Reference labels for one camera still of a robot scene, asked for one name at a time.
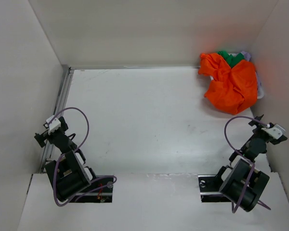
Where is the orange t-shirt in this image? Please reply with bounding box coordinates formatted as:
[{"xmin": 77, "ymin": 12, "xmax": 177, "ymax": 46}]
[{"xmin": 198, "ymin": 53, "xmax": 257, "ymax": 115}]

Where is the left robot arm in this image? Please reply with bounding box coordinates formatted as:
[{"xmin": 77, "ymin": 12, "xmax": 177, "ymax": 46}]
[{"xmin": 34, "ymin": 116, "xmax": 98, "ymax": 204}]

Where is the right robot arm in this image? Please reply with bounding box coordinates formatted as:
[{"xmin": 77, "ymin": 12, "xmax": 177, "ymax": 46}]
[{"xmin": 213, "ymin": 115, "xmax": 288, "ymax": 214}]

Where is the white plastic bin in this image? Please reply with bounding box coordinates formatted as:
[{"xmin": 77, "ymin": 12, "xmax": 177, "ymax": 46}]
[{"xmin": 255, "ymin": 72, "xmax": 264, "ymax": 100}]

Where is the green t-shirt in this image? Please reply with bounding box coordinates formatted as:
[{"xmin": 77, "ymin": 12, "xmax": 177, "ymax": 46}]
[{"xmin": 217, "ymin": 51, "xmax": 245, "ymax": 68}]

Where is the lavender t-shirt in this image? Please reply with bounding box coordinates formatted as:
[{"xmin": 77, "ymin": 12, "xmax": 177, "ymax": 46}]
[{"xmin": 240, "ymin": 51, "xmax": 251, "ymax": 62}]

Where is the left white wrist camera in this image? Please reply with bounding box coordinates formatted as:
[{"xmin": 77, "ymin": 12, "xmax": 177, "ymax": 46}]
[{"xmin": 45, "ymin": 115, "xmax": 61, "ymax": 135}]

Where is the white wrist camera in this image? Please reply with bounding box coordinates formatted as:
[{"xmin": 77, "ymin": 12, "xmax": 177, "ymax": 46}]
[
  {"xmin": 45, "ymin": 115, "xmax": 61, "ymax": 135},
  {"xmin": 262, "ymin": 124, "xmax": 286, "ymax": 140}
]

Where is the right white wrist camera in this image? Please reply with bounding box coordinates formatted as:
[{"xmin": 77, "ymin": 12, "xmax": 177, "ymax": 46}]
[{"xmin": 262, "ymin": 124, "xmax": 286, "ymax": 140}]

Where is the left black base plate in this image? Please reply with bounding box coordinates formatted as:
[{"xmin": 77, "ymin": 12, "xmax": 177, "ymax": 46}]
[{"xmin": 70, "ymin": 176, "xmax": 117, "ymax": 204}]

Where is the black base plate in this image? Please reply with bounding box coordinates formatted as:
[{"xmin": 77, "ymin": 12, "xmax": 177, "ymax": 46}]
[
  {"xmin": 198, "ymin": 175, "xmax": 231, "ymax": 203},
  {"xmin": 70, "ymin": 176, "xmax": 117, "ymax": 204}
]

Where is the aluminium rail left edge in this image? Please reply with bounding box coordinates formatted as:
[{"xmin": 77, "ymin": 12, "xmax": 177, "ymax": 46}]
[{"xmin": 37, "ymin": 64, "xmax": 74, "ymax": 174}]

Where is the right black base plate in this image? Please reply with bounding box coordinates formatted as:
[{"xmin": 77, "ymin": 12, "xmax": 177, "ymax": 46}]
[{"xmin": 198, "ymin": 175, "xmax": 231, "ymax": 203}]

